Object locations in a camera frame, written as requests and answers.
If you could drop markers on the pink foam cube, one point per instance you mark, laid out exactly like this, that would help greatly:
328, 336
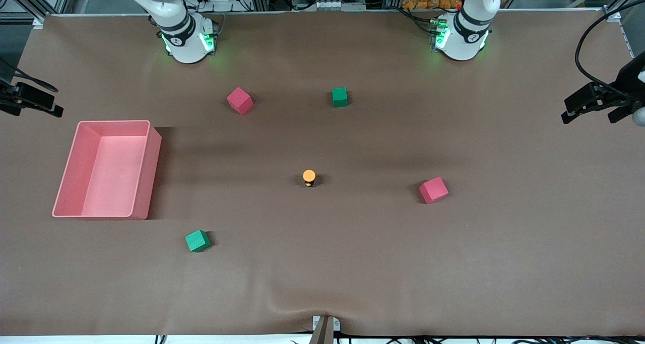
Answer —
433, 190
239, 101

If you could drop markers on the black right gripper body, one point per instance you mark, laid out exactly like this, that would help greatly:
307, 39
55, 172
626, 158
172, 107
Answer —
10, 98

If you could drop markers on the orange-capped black push button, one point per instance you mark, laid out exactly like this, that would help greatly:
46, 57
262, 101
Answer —
309, 177

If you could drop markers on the white terminal block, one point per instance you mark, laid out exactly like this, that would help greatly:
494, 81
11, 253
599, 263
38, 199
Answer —
338, 5

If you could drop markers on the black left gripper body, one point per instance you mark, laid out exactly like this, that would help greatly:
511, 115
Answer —
626, 83

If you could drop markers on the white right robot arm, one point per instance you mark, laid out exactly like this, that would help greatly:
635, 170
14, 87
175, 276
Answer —
184, 37

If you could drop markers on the green foam cube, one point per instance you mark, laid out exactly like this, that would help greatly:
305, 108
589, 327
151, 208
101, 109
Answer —
339, 97
197, 241

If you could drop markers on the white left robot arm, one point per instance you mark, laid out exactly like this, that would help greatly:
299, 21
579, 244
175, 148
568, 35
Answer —
463, 37

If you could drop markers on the brown table cover sheet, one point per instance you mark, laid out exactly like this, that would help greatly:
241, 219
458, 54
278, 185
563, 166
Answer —
322, 263

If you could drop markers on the metal corner bracket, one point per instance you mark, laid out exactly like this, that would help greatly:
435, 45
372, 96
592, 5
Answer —
612, 15
39, 21

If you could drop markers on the pink plastic bin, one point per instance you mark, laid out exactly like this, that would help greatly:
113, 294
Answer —
108, 183

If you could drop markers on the metal table edge bracket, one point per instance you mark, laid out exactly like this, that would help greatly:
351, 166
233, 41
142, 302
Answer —
325, 329

